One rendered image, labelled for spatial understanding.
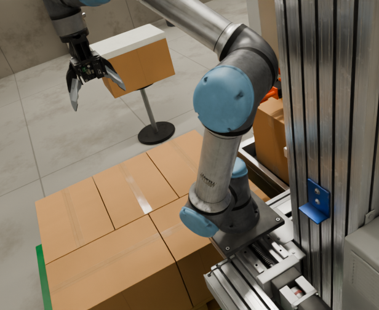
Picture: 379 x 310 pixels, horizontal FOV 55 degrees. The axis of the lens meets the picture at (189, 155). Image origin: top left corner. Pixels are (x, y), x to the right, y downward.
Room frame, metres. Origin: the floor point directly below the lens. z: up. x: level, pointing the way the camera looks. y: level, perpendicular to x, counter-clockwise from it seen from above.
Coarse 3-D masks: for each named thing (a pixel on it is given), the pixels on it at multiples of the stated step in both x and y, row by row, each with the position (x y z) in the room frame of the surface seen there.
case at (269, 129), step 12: (264, 108) 1.63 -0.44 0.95; (276, 108) 1.60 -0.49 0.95; (264, 120) 1.61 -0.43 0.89; (276, 120) 1.50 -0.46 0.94; (264, 132) 1.62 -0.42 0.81; (276, 132) 1.51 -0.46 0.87; (264, 144) 1.63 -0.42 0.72; (276, 144) 1.52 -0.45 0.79; (264, 156) 1.65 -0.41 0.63; (276, 156) 1.53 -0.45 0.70; (276, 168) 1.54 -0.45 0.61; (288, 180) 1.45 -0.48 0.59
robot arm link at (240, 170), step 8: (240, 160) 0.86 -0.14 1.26; (240, 168) 0.82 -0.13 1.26; (232, 176) 0.80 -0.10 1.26; (240, 176) 0.81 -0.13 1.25; (232, 184) 0.79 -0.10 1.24; (240, 184) 0.80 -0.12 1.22; (248, 184) 0.83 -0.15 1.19; (232, 192) 0.77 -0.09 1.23; (240, 192) 0.79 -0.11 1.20; (248, 192) 0.82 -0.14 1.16; (240, 200) 0.80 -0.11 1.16
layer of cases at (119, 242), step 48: (192, 144) 2.10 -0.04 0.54; (96, 192) 1.86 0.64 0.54; (144, 192) 1.73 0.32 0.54; (48, 240) 1.54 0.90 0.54; (96, 240) 1.44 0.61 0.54; (144, 240) 1.34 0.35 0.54; (192, 240) 1.25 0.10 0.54; (96, 288) 1.13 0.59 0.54; (144, 288) 1.10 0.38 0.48; (192, 288) 1.16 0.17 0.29
